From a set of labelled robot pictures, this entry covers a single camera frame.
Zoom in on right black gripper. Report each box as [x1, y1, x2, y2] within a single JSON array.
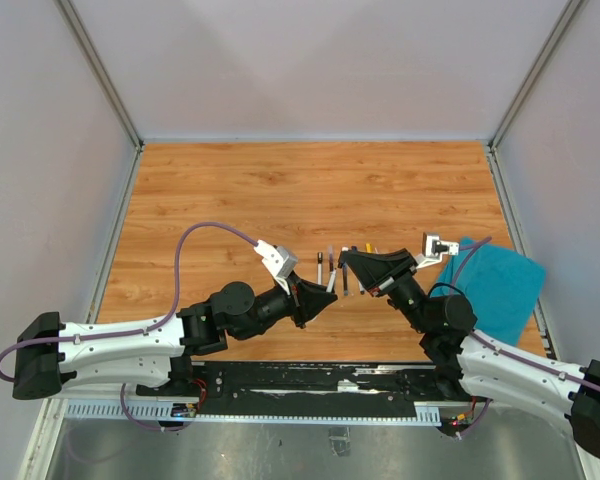
[[340, 247, 431, 333]]

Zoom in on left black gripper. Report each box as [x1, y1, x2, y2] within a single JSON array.
[[234, 271, 338, 340]]

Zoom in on white pen dark barrel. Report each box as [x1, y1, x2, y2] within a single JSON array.
[[326, 269, 337, 293]]

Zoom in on teal barrel gel pen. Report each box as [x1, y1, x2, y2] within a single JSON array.
[[341, 265, 349, 297]]

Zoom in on white pen black end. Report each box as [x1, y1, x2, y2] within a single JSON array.
[[316, 254, 323, 285]]

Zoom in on dark purple pen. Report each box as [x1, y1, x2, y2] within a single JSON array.
[[327, 245, 336, 274]]

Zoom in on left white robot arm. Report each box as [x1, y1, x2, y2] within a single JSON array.
[[12, 275, 337, 400]]

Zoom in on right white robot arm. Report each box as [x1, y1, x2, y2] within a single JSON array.
[[338, 240, 600, 459]]

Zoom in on teal cloth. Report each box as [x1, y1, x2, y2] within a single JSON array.
[[433, 237, 546, 346]]

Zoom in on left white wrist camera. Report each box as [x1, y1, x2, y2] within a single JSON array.
[[254, 240, 298, 294]]

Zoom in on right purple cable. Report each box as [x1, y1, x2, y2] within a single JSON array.
[[449, 236, 600, 404]]

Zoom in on purple cable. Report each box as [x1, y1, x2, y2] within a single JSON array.
[[449, 236, 600, 404], [0, 221, 261, 432]]

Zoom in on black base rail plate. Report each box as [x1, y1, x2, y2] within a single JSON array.
[[132, 361, 470, 411]]

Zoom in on grey slotted cable duct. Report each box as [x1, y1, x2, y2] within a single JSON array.
[[64, 398, 442, 427]]

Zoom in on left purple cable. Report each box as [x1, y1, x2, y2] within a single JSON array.
[[0, 221, 261, 432]]

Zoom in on right aluminium frame post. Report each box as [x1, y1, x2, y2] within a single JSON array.
[[486, 0, 588, 153]]

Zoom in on aluminium frame post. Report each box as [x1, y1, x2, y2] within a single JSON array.
[[53, 0, 145, 151], [486, 0, 588, 153]]

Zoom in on left aluminium frame post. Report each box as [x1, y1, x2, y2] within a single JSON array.
[[53, 0, 145, 151]]

